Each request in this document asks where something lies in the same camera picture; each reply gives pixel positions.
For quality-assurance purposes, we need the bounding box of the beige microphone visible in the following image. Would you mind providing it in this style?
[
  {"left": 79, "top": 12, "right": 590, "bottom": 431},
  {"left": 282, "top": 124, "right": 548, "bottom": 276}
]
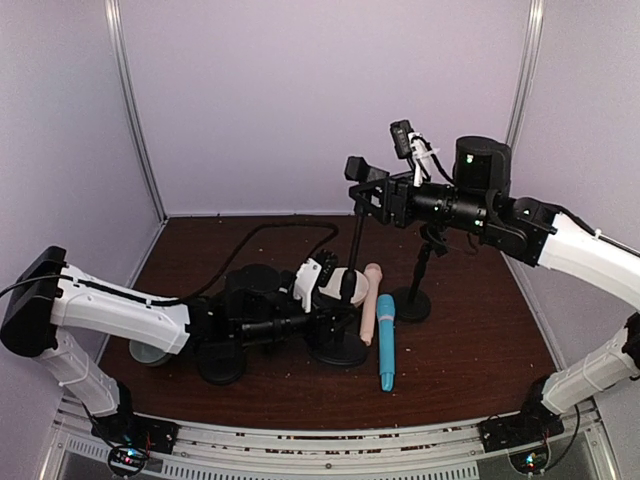
[{"left": 359, "top": 263, "right": 383, "bottom": 347}]

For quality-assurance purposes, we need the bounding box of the aluminium frame post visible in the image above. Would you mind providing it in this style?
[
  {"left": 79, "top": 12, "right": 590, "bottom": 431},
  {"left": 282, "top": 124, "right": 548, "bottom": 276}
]
[
  {"left": 482, "top": 0, "right": 545, "bottom": 221},
  {"left": 103, "top": 0, "right": 168, "bottom": 224}
]

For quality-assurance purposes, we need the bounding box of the white ceramic bowl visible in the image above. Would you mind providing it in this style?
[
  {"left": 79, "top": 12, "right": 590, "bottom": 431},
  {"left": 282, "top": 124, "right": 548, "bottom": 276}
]
[{"left": 319, "top": 267, "right": 369, "bottom": 307}]

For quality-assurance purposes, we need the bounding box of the black rear microphone stand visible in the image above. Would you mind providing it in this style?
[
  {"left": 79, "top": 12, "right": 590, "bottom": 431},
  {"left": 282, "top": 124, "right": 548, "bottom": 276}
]
[{"left": 392, "top": 225, "right": 449, "bottom": 323}]

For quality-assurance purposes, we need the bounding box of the left aluminium frame post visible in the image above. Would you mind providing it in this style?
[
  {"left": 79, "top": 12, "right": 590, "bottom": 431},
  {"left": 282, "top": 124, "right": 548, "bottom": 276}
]
[{"left": 103, "top": 0, "right": 168, "bottom": 224}]

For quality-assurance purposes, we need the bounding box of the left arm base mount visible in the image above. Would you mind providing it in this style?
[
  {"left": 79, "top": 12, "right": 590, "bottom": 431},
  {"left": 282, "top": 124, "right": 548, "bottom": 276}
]
[{"left": 83, "top": 382, "right": 179, "bottom": 479}]

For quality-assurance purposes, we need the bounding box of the pale green ceramic bowl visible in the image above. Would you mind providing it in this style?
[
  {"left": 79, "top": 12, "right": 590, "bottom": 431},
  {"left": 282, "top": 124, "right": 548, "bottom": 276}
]
[{"left": 128, "top": 340, "right": 173, "bottom": 368}]

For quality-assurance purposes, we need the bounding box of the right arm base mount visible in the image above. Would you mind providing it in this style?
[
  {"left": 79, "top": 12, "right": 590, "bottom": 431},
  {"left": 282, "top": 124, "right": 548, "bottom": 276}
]
[{"left": 478, "top": 399, "right": 564, "bottom": 477}]

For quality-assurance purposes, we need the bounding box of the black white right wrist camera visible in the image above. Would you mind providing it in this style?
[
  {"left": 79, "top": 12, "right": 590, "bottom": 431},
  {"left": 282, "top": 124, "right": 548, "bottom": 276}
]
[{"left": 390, "top": 120, "right": 439, "bottom": 188}]

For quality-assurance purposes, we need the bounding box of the blue microphone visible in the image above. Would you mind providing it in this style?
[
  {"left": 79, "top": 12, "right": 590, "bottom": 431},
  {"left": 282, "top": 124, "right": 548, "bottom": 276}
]
[{"left": 376, "top": 294, "right": 395, "bottom": 393}]

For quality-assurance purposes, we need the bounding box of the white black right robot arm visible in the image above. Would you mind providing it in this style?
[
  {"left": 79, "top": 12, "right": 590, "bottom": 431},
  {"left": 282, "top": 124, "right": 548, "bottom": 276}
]
[{"left": 344, "top": 136, "right": 639, "bottom": 422}]

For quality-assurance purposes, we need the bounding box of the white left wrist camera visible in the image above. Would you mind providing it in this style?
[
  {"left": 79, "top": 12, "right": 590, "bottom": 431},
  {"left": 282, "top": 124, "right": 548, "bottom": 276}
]
[{"left": 292, "top": 257, "right": 322, "bottom": 314}]

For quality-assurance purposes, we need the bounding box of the metal front rail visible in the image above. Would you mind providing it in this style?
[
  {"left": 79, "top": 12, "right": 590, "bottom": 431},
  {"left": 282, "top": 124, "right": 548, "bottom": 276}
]
[{"left": 39, "top": 418, "right": 616, "bottom": 480}]

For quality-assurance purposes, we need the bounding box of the black microphone stand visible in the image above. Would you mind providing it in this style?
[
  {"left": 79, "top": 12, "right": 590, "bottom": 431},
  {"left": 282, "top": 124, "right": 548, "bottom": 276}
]
[
  {"left": 310, "top": 156, "right": 389, "bottom": 367},
  {"left": 392, "top": 225, "right": 449, "bottom": 323},
  {"left": 195, "top": 340, "right": 247, "bottom": 386}
]

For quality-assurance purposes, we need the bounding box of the right aluminium frame post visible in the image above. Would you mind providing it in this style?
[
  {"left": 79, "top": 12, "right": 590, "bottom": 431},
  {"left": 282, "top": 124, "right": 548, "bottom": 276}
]
[{"left": 482, "top": 0, "right": 545, "bottom": 221}]

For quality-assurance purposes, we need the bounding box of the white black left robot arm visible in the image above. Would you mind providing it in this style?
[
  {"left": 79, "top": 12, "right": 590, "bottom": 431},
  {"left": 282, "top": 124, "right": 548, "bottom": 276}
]
[{"left": 1, "top": 242, "right": 358, "bottom": 430}]

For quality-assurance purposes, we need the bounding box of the black front microphone stand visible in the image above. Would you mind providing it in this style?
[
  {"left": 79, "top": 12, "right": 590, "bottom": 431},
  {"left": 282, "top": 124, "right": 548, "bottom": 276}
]
[{"left": 310, "top": 156, "right": 389, "bottom": 367}]

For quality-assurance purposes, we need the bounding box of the black left microphone stand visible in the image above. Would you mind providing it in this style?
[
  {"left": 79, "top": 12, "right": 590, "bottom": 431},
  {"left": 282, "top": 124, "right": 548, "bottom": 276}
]
[{"left": 195, "top": 340, "right": 247, "bottom": 386}]

